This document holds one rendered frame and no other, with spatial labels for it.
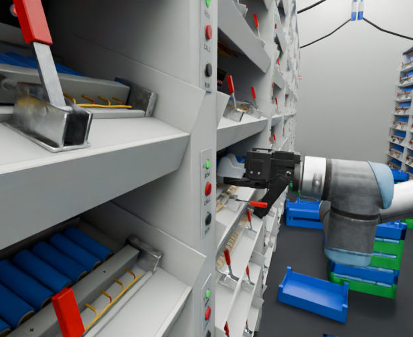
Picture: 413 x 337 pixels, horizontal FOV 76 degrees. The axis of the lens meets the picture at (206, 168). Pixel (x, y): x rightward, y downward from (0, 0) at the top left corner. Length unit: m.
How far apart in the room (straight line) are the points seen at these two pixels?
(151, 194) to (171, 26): 0.19
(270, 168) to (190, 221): 0.30
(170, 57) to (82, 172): 0.18
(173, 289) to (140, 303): 0.05
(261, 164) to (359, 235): 0.24
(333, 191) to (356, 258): 0.14
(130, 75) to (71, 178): 0.19
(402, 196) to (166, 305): 0.60
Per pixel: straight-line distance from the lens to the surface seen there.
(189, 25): 0.32
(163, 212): 0.34
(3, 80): 0.21
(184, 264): 0.36
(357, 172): 0.59
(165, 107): 0.31
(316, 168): 0.58
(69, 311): 0.23
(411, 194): 0.77
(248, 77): 1.01
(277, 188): 0.61
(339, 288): 1.63
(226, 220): 0.55
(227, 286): 0.69
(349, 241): 0.62
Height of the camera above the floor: 0.92
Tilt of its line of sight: 12 degrees down
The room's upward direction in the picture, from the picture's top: straight up
